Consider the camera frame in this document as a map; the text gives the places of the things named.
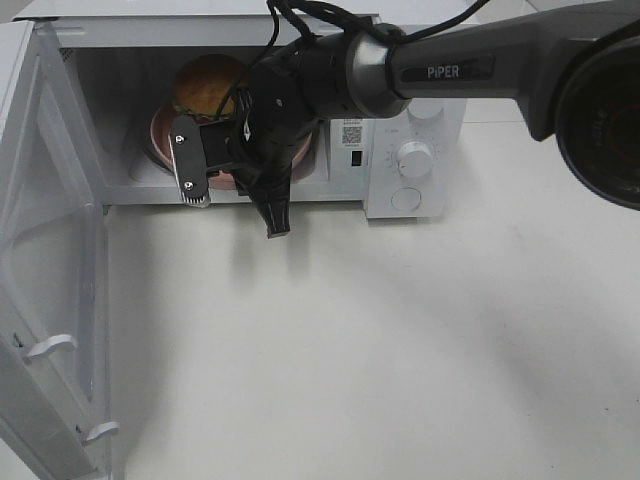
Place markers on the white microwave oven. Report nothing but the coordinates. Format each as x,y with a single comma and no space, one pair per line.
121,58

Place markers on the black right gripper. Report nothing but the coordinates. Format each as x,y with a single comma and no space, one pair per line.
270,124

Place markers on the pink round plate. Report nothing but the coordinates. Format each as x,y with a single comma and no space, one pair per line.
160,150

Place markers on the white upper power knob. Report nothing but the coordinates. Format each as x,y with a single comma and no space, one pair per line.
424,109

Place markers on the toy burger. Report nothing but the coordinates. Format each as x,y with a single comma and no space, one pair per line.
200,85

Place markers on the white warning label sticker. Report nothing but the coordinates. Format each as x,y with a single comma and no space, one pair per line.
348,133

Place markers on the round white door button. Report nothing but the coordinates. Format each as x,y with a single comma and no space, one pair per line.
406,199

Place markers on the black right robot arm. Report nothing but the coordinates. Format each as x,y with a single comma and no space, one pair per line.
573,72

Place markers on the white microwave door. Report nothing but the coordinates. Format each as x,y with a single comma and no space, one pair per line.
55,388

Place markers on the white timer knob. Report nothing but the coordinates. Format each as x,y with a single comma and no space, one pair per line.
415,159

